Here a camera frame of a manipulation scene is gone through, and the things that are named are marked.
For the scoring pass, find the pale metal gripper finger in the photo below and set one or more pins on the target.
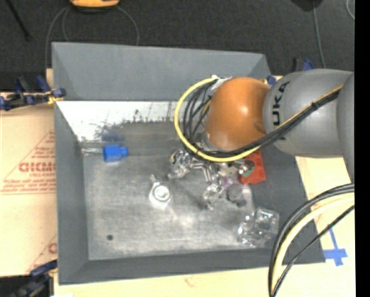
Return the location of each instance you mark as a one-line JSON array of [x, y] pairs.
[[180, 164], [214, 193]]

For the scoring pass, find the red block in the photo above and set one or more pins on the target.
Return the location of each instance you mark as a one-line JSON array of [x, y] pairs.
[[256, 173]]

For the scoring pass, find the white round plastic piece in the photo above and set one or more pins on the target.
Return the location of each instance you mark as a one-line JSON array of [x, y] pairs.
[[160, 193]]

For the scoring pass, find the blue plastic cap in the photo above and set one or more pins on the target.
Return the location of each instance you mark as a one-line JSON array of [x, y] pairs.
[[114, 153]]

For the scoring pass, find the grey metal bin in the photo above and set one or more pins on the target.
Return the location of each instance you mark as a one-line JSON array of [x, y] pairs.
[[135, 221]]

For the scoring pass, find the brown cardboard board, red print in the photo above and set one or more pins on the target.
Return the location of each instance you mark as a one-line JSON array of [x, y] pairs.
[[24, 203]]

